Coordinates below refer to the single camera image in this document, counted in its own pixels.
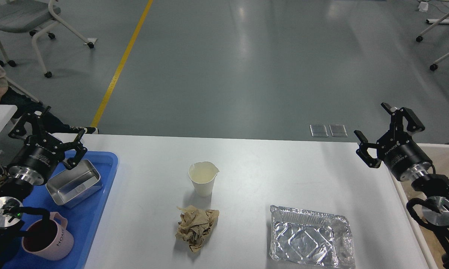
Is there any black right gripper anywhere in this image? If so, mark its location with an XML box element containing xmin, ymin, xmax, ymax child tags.
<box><xmin>354</xmin><ymin>102</ymin><xmax>433</xmax><ymax>182</ymax></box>

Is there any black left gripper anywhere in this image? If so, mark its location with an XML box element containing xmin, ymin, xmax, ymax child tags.
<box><xmin>7</xmin><ymin>106</ymin><xmax>88</xmax><ymax>186</ymax></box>

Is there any square steel tray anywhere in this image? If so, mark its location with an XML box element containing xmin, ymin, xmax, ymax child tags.
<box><xmin>45</xmin><ymin>160</ymin><xmax>103</xmax><ymax>209</ymax></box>

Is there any pink ceramic mug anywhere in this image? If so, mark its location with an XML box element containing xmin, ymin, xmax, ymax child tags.
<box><xmin>21</xmin><ymin>211</ymin><xmax>74</xmax><ymax>261</ymax></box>

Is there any aluminium foil container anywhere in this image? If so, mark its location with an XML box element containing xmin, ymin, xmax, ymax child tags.
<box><xmin>269</xmin><ymin>205</ymin><xmax>356</xmax><ymax>269</ymax></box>

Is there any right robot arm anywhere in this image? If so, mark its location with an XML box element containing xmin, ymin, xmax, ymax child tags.
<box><xmin>354</xmin><ymin>102</ymin><xmax>449</xmax><ymax>269</ymax></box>

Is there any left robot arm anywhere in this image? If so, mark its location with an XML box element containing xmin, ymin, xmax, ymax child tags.
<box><xmin>0</xmin><ymin>106</ymin><xmax>87</xmax><ymax>268</ymax></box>

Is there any right floor socket plate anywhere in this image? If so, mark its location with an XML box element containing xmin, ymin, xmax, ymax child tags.
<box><xmin>329</xmin><ymin>124</ymin><xmax>348</xmax><ymax>137</ymax></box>

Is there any floor socket plate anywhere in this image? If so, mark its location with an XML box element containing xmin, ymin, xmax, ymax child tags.
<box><xmin>329</xmin><ymin>124</ymin><xmax>348</xmax><ymax>137</ymax></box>
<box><xmin>310</xmin><ymin>124</ymin><xmax>329</xmax><ymax>137</ymax></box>

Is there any left floor socket plate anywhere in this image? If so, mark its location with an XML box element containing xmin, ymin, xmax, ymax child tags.
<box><xmin>310</xmin><ymin>124</ymin><xmax>329</xmax><ymax>137</ymax></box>

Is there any person in jeans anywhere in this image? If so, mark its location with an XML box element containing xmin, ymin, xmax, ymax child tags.
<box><xmin>0</xmin><ymin>65</ymin><xmax>99</xmax><ymax>134</ymax></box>

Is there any blue plastic tray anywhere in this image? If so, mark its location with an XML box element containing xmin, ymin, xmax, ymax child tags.
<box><xmin>3</xmin><ymin>151</ymin><xmax>119</xmax><ymax>269</ymax></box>

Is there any grey office chair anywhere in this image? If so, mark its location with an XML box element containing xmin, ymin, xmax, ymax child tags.
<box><xmin>0</xmin><ymin>0</ymin><xmax>95</xmax><ymax>78</ymax></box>

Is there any white paper cup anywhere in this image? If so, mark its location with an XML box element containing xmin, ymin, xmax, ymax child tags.
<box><xmin>188</xmin><ymin>161</ymin><xmax>219</xmax><ymax>197</ymax></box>

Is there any crumpled brown paper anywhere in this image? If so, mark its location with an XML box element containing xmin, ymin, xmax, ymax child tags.
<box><xmin>175</xmin><ymin>205</ymin><xmax>220</xmax><ymax>253</ymax></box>

